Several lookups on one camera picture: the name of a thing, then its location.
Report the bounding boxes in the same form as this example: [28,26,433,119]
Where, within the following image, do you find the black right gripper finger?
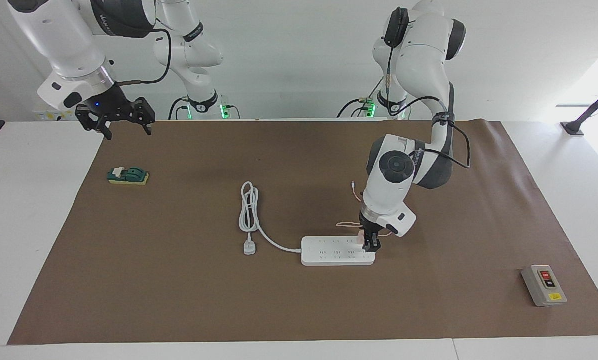
[130,97,155,137]
[75,110,112,141]

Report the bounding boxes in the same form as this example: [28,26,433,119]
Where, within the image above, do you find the pink charging cable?
[335,181,394,238]

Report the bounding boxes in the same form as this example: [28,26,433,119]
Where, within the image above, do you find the white power strip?
[300,236,376,267]

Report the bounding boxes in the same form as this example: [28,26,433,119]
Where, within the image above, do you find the white boxes with yellow stickers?
[33,109,77,122]

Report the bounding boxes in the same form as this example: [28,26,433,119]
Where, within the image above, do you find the brown table mat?
[7,120,598,346]

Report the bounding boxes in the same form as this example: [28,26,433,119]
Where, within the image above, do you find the black clamp stand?
[560,81,598,136]

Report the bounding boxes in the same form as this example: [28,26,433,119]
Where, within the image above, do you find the black right base cable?
[168,96,192,121]

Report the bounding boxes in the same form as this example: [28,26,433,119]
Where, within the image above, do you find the black base cable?
[336,75,379,120]
[168,96,192,121]

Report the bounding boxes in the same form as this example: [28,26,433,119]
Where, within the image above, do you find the green knife switch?
[107,166,150,187]

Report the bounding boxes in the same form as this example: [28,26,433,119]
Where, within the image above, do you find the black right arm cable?
[116,28,172,87]

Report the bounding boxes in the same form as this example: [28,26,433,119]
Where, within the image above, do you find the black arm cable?
[116,28,172,87]
[384,7,472,169]

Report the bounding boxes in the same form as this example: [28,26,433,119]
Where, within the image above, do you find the white power strip cord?
[238,181,303,256]

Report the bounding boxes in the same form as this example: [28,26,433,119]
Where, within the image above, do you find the black left base cable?
[336,75,379,120]

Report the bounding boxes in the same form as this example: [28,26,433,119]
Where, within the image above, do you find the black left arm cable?
[384,7,472,169]

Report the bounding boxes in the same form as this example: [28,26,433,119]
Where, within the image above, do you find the grey push-button switch box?
[521,264,568,307]

